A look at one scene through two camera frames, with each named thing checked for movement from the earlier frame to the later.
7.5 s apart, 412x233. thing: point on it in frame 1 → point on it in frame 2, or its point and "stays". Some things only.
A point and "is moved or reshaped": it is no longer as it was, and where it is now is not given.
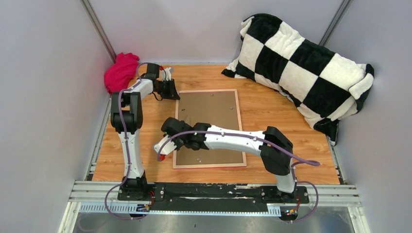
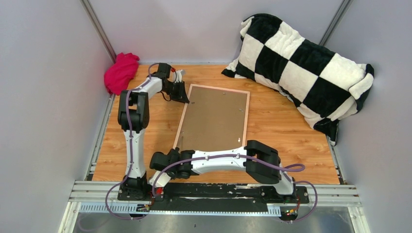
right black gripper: [178, 145] → [174, 152]
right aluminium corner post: [336, 21] stays
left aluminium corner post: [99, 30] stays
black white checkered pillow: [324, 86] stays
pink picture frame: [216, 107] is moved or reshaped
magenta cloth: [118, 75] stays
